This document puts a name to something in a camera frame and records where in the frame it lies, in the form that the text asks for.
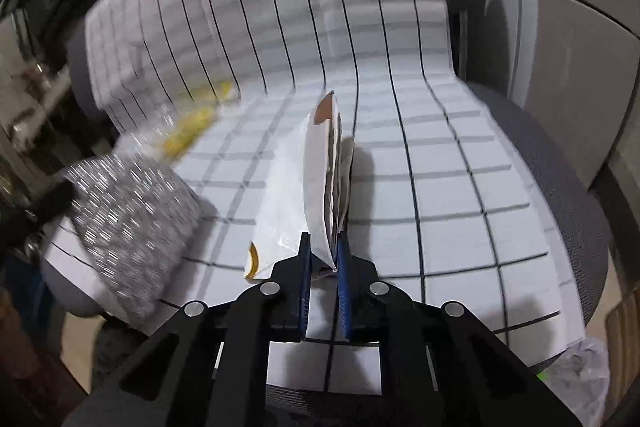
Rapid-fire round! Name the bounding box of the clear yellow plastic wrapper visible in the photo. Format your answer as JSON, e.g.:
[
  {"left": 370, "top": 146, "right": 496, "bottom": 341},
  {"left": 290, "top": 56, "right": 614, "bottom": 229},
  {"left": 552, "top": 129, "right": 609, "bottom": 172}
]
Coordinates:
[{"left": 114, "top": 79, "right": 239, "bottom": 162}]

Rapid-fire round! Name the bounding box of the trash bin with plastic liner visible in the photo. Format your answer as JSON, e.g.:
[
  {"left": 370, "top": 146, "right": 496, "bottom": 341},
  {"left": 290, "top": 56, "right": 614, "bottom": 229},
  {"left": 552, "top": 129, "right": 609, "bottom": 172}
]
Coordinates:
[{"left": 538, "top": 337, "right": 611, "bottom": 426}]

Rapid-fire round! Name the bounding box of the grey office chair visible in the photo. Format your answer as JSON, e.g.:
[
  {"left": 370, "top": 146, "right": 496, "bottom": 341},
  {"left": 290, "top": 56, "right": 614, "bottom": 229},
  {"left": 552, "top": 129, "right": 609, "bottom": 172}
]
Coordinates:
[{"left": 68, "top": 0, "right": 608, "bottom": 365}]

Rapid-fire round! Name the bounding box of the white grid checked cloth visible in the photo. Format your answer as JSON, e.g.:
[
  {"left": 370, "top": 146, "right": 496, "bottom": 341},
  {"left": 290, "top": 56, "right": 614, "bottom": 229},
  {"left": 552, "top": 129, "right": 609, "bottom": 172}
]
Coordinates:
[{"left": 44, "top": 0, "right": 586, "bottom": 396}]

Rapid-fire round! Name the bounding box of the grey microfibre cloth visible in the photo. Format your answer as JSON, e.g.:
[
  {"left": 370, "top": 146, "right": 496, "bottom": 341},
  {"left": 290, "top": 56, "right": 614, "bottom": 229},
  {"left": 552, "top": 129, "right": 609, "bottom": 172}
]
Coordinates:
[{"left": 64, "top": 154, "right": 203, "bottom": 325}]

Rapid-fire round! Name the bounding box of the grey refrigerator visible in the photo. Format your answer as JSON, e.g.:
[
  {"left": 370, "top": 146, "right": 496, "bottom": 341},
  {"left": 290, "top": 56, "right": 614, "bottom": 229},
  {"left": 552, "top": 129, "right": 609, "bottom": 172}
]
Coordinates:
[{"left": 459, "top": 0, "right": 640, "bottom": 191}]

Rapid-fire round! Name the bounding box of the white paper bag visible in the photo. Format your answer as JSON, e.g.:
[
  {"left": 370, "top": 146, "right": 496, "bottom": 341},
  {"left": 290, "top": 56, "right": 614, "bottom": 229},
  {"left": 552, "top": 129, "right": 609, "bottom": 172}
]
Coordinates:
[{"left": 245, "top": 92, "right": 354, "bottom": 281}]

